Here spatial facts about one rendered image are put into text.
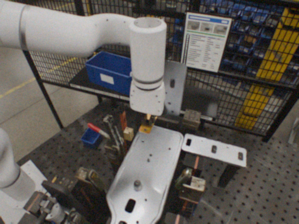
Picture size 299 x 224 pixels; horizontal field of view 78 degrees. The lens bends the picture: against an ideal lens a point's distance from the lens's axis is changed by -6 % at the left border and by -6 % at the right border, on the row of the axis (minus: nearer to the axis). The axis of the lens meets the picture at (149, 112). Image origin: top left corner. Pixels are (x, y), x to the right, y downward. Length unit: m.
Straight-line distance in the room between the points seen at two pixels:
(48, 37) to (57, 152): 1.03
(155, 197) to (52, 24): 0.66
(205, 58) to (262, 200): 0.82
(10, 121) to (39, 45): 2.49
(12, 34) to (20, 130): 2.31
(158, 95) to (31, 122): 2.33
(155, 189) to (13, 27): 0.68
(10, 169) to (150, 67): 0.73
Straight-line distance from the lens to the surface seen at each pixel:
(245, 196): 1.24
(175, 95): 0.91
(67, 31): 0.43
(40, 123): 2.66
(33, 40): 0.44
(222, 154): 0.95
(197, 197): 0.85
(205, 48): 1.07
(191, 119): 0.96
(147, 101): 0.55
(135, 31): 0.44
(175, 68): 0.82
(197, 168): 0.90
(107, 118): 0.75
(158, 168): 0.86
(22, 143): 2.57
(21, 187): 1.08
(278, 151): 1.51
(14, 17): 0.45
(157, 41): 0.44
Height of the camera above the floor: 1.76
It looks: 46 degrees down
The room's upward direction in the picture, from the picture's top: straight up
